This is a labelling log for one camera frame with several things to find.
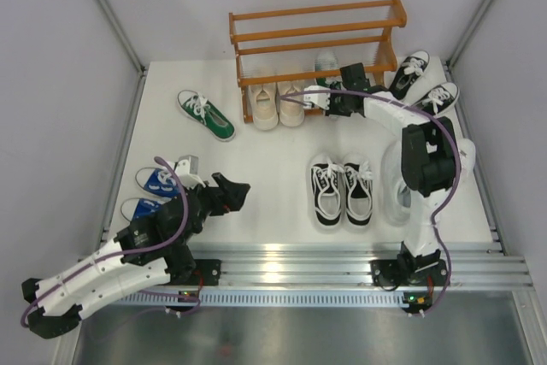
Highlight blue sneaker far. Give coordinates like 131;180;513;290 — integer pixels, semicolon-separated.
135;168;179;198

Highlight black white-striped sneaker left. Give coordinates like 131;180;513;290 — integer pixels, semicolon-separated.
309;154;343;229

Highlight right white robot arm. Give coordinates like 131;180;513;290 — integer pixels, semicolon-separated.
329;63;462;291

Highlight black white-striped sneaker right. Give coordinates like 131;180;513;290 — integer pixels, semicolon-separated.
343;153;373;227

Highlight left aluminium frame post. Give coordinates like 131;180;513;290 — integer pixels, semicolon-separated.
94;0;145;75

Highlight beige sneaker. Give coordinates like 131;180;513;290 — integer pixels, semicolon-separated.
248;83;279;131
277;79;305;127

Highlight perforated cable duct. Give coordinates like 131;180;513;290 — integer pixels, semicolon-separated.
115;287;428;309

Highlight green sneaker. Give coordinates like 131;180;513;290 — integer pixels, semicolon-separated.
315;50;342;90
177;90;236;142

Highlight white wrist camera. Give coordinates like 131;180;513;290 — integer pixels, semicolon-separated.
174;155;202;186
303;85;331;110

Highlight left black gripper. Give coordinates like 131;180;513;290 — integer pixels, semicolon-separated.
177;173;250;245

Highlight black canvas sneaker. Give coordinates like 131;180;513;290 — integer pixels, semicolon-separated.
413;82;460;118
388;50;430;101

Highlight aluminium rail base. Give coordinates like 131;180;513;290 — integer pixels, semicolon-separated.
190;243;533;291

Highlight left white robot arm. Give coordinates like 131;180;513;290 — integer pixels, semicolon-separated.
21;168;250;339

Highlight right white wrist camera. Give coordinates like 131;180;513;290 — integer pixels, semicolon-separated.
303;85;331;110

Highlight blue sneaker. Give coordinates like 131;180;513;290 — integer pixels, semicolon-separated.
120;197;169;221
135;168;179;198

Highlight white sneaker right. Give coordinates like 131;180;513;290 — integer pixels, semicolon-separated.
457;138;476;182

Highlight white sneaker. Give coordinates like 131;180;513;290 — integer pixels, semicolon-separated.
380;141;411;227
457;138;476;182

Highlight white sneaker left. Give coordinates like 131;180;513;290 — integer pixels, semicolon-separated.
380;141;411;227

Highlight blue sneaker near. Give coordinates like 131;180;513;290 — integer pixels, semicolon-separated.
120;197;169;221

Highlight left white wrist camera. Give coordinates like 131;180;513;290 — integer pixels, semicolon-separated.
174;155;202;186

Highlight black canvas sneaker far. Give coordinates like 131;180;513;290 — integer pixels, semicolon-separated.
388;50;430;101

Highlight black canvas sneaker near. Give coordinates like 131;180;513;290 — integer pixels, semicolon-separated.
413;82;460;118

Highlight black white-striped sneaker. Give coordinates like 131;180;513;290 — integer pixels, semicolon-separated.
343;153;373;227
309;154;343;229

